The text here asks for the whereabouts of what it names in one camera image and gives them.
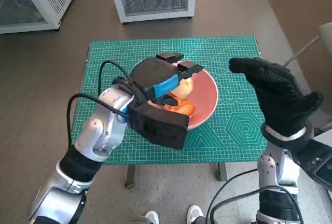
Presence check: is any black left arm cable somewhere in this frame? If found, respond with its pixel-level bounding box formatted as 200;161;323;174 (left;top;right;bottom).
66;93;129;149
98;60;135;95

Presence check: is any green cutting mat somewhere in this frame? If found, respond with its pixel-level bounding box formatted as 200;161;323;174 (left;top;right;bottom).
74;36;268;165

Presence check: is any pink bowl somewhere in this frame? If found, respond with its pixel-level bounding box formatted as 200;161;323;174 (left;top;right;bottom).
129;59;219;131

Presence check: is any white shoe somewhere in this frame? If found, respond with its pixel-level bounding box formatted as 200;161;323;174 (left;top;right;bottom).
187;205;204;224
144;210;159;224

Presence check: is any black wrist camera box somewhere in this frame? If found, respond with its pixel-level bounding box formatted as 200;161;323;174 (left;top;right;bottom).
126;101;190;150
290;138;332;191

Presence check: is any grey table leg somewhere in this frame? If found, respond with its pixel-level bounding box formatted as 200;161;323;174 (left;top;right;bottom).
215;163;228;182
123;164;140;190

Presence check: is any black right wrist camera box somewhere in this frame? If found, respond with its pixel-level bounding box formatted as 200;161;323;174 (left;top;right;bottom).
290;138;332;191

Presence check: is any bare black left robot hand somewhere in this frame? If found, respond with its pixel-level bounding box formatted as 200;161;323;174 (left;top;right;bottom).
129;51;204;107

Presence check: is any long twisted toy bread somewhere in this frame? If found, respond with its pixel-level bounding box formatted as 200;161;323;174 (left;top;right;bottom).
163;95;196;117

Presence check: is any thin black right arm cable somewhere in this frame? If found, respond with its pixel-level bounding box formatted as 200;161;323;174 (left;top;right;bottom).
206;168;260;224

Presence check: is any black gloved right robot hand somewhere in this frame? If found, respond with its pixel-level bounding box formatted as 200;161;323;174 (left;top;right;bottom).
227;57;325;138

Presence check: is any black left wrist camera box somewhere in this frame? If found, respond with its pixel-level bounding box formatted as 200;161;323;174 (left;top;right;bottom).
126;101;190;150

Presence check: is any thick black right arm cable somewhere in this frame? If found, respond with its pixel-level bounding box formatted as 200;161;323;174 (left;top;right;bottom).
211;185;304;224

